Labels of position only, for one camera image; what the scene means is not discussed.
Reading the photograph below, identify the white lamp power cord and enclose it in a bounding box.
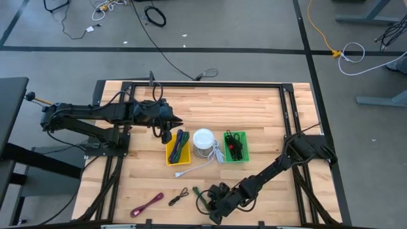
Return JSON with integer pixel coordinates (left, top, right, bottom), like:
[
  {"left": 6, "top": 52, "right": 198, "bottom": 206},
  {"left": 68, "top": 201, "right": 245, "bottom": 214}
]
[{"left": 174, "top": 139, "right": 226, "bottom": 178}]

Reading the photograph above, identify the black side table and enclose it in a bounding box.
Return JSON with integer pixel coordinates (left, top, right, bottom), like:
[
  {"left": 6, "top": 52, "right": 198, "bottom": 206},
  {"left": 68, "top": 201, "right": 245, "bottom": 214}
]
[{"left": 0, "top": 76, "right": 86, "bottom": 226}]

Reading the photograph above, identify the green plastic basket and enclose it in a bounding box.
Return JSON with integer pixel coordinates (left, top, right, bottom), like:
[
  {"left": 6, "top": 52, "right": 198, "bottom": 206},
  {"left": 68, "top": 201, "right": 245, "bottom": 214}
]
[{"left": 223, "top": 131, "right": 251, "bottom": 163}]

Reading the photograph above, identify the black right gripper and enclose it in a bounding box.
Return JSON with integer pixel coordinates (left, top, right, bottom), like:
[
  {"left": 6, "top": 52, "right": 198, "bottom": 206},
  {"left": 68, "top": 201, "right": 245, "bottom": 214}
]
[{"left": 208, "top": 181, "right": 255, "bottom": 225}]

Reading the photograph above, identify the thin black cable white adapter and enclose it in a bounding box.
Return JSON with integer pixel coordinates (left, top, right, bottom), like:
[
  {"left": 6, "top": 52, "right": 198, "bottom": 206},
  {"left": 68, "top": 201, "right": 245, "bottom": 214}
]
[{"left": 60, "top": 3, "right": 102, "bottom": 41}]

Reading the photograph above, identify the yellow plastic basket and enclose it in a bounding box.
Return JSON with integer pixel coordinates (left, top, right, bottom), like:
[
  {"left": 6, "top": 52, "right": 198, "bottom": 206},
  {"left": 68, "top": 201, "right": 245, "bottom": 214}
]
[{"left": 165, "top": 132, "right": 191, "bottom": 167}]

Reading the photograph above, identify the white floor cable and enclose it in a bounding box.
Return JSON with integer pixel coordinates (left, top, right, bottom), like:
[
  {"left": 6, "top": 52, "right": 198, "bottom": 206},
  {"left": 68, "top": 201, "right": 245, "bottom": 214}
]
[{"left": 336, "top": 41, "right": 407, "bottom": 77}]

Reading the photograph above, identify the purple braided usb cable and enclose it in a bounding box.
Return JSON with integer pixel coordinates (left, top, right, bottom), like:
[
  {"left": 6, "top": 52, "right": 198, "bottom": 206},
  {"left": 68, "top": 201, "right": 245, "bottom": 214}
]
[
  {"left": 173, "top": 128, "right": 185, "bottom": 160},
  {"left": 167, "top": 133, "right": 181, "bottom": 165}
]

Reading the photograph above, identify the wooden stick black knob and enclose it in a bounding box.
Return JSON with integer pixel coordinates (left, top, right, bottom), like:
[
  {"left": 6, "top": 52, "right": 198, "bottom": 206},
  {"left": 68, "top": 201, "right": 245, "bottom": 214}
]
[{"left": 24, "top": 91, "right": 53, "bottom": 106}]

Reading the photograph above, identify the black aluminium rig frame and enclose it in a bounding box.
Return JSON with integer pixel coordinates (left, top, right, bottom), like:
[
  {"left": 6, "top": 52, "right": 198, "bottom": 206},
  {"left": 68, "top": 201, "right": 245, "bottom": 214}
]
[{"left": 76, "top": 70, "right": 352, "bottom": 229}]

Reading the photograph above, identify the black cable bunch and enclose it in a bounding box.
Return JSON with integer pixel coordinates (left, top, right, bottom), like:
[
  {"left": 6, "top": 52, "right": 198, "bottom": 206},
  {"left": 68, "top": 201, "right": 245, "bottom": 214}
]
[{"left": 374, "top": 14, "right": 407, "bottom": 52}]

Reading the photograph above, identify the coiled black floor cable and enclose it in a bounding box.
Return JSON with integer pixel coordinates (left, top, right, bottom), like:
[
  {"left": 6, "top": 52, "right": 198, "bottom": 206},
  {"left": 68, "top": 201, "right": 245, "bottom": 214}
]
[{"left": 143, "top": 5, "right": 167, "bottom": 28}]

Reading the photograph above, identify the black floor stand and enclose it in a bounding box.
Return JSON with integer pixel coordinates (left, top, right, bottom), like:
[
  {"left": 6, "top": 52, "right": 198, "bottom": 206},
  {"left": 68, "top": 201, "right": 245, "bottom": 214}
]
[{"left": 43, "top": 0, "right": 71, "bottom": 13}]

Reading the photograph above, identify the black usb cable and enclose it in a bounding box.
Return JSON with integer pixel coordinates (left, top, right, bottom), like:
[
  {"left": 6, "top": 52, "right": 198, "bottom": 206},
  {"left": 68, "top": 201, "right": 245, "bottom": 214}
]
[
  {"left": 167, "top": 186, "right": 190, "bottom": 207},
  {"left": 226, "top": 142, "right": 244, "bottom": 162},
  {"left": 224, "top": 129, "right": 244, "bottom": 150}
]

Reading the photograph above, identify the long black floor cable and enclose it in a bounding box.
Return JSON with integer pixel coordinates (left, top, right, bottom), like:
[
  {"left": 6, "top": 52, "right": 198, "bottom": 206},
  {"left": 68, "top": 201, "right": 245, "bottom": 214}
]
[{"left": 130, "top": 0, "right": 219, "bottom": 82}]

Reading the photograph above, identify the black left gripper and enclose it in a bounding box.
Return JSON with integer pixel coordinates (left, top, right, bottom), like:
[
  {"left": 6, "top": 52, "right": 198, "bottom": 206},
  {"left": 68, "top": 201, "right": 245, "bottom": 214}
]
[{"left": 133, "top": 99, "right": 184, "bottom": 130}]

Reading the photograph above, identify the white cable bundle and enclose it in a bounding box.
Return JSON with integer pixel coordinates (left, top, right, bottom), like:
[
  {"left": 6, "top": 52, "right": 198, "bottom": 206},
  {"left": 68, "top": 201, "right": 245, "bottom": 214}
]
[{"left": 91, "top": 0, "right": 128, "bottom": 22}]

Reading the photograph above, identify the maroon braided usb cable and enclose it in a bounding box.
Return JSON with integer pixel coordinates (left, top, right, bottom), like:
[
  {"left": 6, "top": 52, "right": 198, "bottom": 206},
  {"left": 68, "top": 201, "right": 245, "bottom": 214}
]
[{"left": 129, "top": 192, "right": 165, "bottom": 219}]

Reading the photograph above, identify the yellow extension cord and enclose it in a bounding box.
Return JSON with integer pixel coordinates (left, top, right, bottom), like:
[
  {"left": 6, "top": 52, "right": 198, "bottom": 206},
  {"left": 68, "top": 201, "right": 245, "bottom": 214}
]
[{"left": 307, "top": 0, "right": 343, "bottom": 59}]

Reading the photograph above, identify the green braided usb cable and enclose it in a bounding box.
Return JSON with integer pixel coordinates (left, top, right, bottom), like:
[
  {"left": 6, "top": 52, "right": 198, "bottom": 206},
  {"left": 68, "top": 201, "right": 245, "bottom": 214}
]
[
  {"left": 191, "top": 186, "right": 210, "bottom": 212},
  {"left": 174, "top": 130, "right": 191, "bottom": 163}
]

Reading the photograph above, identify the grey desk leg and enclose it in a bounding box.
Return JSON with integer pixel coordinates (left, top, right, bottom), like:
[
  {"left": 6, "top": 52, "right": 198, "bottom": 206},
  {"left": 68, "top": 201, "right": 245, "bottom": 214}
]
[
  {"left": 355, "top": 88, "right": 407, "bottom": 108},
  {"left": 335, "top": 0, "right": 401, "bottom": 25}
]

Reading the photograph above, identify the person's foot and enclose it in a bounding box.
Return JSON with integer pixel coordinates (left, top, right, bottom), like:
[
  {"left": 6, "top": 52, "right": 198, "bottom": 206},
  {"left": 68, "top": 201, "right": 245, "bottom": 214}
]
[{"left": 385, "top": 55, "right": 407, "bottom": 74}]

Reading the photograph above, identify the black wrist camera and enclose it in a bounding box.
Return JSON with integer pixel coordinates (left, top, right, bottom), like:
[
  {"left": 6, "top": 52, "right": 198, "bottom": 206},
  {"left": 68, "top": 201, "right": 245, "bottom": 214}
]
[{"left": 161, "top": 128, "right": 173, "bottom": 145}]

